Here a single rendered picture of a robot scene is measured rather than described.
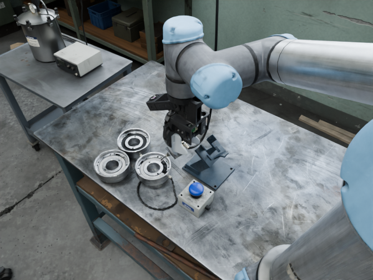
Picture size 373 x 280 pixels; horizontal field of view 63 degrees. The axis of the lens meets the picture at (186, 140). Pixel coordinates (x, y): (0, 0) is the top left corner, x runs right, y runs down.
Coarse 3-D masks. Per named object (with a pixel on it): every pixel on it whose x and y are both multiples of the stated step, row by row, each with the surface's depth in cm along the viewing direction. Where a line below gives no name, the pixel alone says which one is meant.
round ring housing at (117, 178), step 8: (104, 152) 92; (112, 152) 93; (120, 152) 93; (96, 160) 90; (112, 160) 92; (128, 160) 90; (96, 168) 89; (104, 168) 89; (120, 168) 90; (128, 168) 89; (104, 176) 86; (112, 176) 86; (120, 176) 87
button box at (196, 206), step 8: (184, 192) 82; (208, 192) 82; (184, 200) 80; (192, 200) 80; (200, 200) 80; (208, 200) 81; (184, 208) 83; (192, 208) 80; (200, 208) 79; (208, 208) 81
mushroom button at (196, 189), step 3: (192, 183) 80; (195, 183) 80; (198, 183) 80; (189, 186) 80; (192, 186) 80; (195, 186) 79; (198, 186) 79; (201, 186) 80; (189, 189) 79; (192, 189) 79; (195, 189) 79; (198, 189) 79; (201, 189) 79; (189, 192) 79; (192, 192) 78; (195, 192) 78; (198, 192) 78; (201, 192) 79; (195, 195) 78; (198, 195) 78
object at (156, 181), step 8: (152, 152) 92; (144, 160) 92; (168, 160) 90; (136, 168) 88; (144, 168) 89; (152, 168) 93; (160, 168) 89; (168, 168) 89; (168, 176) 88; (152, 184) 87
